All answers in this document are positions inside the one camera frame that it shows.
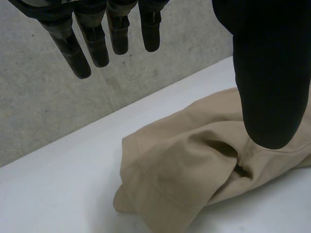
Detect beige shorts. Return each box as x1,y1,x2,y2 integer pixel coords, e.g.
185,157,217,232
113,87,311,233

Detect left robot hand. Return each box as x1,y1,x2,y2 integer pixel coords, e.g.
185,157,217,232
6,0,311,150

